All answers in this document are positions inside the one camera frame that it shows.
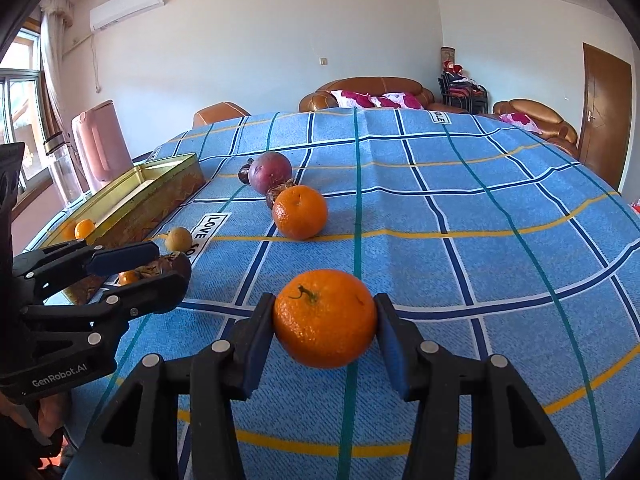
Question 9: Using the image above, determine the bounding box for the purple passion fruit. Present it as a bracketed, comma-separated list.
[248, 151, 293, 197]

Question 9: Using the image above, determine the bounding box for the yellow round fruit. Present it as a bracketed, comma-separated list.
[165, 227, 193, 253]

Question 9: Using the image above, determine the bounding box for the large orange with stem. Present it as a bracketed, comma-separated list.
[272, 269, 378, 369]

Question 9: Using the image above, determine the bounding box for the gold tin box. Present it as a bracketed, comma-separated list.
[82, 152, 207, 251]

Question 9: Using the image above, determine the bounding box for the white air conditioner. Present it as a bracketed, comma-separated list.
[89, 0, 166, 32]

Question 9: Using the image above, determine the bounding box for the clear glass jar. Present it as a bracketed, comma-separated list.
[42, 132, 83, 206]

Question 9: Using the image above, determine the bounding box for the round orange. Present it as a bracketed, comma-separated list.
[272, 185, 329, 241]

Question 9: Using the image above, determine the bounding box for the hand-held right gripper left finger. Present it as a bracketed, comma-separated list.
[82, 292, 277, 480]

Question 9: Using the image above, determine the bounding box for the stack of dark chairs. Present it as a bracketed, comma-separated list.
[437, 72, 488, 115]

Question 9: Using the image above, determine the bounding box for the brown wooden door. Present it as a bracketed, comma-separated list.
[580, 42, 633, 193]

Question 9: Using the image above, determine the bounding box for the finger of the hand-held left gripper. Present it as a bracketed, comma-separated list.
[12, 241, 161, 306]
[22, 255, 192, 346]

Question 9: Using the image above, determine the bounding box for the white air conditioner hose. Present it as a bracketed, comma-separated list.
[90, 30, 103, 95]

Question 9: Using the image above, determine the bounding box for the patterned gold tin lid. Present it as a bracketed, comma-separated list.
[47, 275, 118, 307]

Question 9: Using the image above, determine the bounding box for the brown dried fruit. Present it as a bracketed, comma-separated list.
[137, 254, 188, 280]

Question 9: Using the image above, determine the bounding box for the brown leather sofa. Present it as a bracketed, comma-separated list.
[299, 76, 453, 113]

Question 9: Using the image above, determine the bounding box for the brown leather armchair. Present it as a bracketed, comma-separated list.
[492, 99, 581, 158]
[192, 102, 252, 128]

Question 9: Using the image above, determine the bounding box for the pink plastic appliance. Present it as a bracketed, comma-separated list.
[71, 100, 135, 193]

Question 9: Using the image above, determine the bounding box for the beige curtain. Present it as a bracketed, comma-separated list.
[39, 0, 76, 141]

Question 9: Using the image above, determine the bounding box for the blue checked cloth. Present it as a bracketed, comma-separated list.
[30, 107, 640, 480]

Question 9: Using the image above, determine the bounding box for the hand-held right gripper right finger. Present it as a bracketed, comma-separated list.
[374, 292, 583, 480]

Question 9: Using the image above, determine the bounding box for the person's left hand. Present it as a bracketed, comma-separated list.
[35, 392, 73, 443]

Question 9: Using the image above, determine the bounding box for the window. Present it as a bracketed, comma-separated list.
[0, 27, 51, 181]

